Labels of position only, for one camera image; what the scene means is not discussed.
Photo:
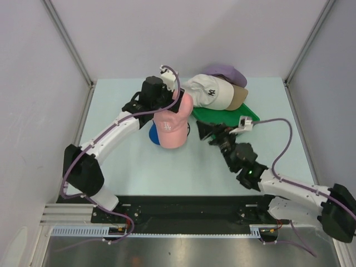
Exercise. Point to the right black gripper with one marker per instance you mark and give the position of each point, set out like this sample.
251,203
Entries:
220,130

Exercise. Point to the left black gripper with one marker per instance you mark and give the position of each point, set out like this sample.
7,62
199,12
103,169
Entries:
169,94

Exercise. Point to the pink LA cap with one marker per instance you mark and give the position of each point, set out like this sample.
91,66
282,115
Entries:
181,117

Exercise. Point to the blue mesh cap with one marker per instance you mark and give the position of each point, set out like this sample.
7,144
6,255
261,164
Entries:
154,136

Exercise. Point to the white NY cap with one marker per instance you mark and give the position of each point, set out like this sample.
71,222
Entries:
209,92

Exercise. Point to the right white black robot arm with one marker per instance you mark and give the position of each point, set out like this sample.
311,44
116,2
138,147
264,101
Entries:
333,208

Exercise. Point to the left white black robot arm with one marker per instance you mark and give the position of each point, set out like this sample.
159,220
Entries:
82,164

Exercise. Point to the green plastic tray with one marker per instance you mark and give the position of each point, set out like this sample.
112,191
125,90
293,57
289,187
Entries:
230,118

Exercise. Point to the tan cap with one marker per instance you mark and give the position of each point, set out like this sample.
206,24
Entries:
239,96

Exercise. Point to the purple cap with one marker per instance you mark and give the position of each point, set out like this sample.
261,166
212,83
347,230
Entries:
227,72

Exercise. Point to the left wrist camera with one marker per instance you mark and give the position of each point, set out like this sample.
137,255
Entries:
169,78

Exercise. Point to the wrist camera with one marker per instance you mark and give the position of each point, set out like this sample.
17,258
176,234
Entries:
169,78
245,125

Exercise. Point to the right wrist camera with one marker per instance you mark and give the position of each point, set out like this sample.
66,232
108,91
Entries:
245,125

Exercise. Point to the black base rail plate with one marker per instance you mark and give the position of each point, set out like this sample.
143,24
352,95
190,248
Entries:
168,227

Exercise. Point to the white cable duct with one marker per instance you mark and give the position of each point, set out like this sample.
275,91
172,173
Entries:
115,232

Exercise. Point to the left aluminium corner post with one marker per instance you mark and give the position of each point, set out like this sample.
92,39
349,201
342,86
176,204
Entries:
67,40

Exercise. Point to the aluminium corner post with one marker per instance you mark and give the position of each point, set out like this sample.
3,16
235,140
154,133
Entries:
67,40
322,17

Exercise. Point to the aluminium frame beam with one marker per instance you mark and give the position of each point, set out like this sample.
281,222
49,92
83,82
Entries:
66,214

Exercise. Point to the right aluminium corner post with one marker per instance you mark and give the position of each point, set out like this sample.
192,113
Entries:
322,17

